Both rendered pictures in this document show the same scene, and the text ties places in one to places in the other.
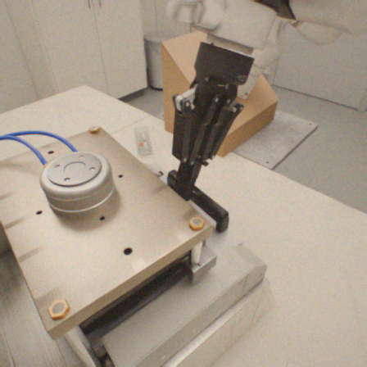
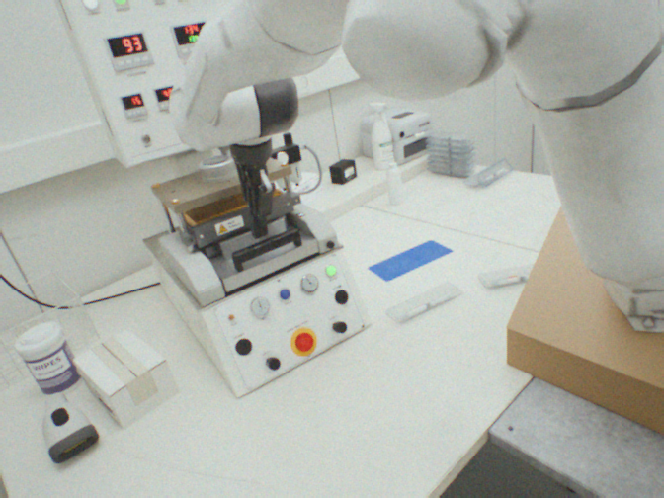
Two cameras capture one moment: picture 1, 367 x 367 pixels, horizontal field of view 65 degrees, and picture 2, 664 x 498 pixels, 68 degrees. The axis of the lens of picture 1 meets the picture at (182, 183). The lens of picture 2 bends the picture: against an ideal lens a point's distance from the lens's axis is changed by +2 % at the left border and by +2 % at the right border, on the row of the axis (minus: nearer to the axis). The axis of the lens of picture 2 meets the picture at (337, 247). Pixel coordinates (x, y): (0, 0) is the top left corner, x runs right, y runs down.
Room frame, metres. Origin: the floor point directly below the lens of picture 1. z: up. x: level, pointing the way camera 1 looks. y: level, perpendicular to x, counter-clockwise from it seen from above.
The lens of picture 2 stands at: (0.66, -0.89, 1.43)
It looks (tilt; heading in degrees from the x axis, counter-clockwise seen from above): 28 degrees down; 100
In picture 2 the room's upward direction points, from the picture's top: 10 degrees counter-clockwise
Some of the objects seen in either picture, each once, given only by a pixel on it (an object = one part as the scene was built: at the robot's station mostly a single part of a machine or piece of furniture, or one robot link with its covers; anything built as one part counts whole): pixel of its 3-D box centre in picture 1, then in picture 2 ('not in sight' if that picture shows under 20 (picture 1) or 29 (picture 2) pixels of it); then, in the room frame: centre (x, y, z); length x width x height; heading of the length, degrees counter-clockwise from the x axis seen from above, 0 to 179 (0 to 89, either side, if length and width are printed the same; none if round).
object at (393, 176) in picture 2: not in sight; (394, 183); (0.63, 0.70, 0.82); 0.05 x 0.05 x 0.14
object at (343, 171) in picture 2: not in sight; (343, 171); (0.44, 0.87, 0.83); 0.09 x 0.06 x 0.07; 56
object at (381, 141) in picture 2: not in sight; (381, 135); (0.59, 0.96, 0.92); 0.09 x 0.08 x 0.25; 133
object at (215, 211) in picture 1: (195, 197); (268, 248); (0.37, -0.02, 0.99); 0.15 x 0.02 x 0.04; 38
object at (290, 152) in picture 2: not in sight; (285, 163); (0.35, 0.36, 1.05); 0.15 x 0.05 x 0.15; 38
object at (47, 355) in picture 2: not in sight; (50, 359); (-0.13, -0.12, 0.83); 0.09 x 0.09 x 0.15
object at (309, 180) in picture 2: not in sight; (290, 193); (0.26, 0.70, 0.83); 0.23 x 0.12 x 0.07; 60
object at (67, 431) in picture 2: not in sight; (59, 417); (-0.04, -0.26, 0.79); 0.20 x 0.08 x 0.08; 138
